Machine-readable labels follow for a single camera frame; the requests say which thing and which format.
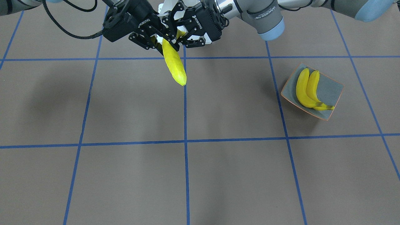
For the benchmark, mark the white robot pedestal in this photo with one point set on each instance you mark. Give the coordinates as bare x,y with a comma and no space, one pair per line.
169,4

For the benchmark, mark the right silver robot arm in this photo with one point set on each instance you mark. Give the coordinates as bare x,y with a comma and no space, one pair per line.
14,6

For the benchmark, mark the grey square plate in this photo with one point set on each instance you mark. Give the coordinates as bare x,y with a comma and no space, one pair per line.
328,91

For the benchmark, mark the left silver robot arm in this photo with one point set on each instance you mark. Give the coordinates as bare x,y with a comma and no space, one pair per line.
266,16

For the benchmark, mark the yellow banana top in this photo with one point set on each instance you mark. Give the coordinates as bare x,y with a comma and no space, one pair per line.
311,91

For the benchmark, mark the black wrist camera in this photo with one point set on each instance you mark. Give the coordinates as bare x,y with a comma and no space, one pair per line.
118,25

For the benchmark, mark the brown paper table cover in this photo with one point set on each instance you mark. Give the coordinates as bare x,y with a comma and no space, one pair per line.
99,133

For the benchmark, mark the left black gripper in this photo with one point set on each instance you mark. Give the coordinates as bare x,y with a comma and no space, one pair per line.
204,22

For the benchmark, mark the yellow banana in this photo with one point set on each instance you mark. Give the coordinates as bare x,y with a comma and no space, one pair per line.
301,85
174,63
311,91

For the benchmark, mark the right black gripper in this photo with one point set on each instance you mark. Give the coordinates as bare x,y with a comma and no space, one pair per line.
141,19

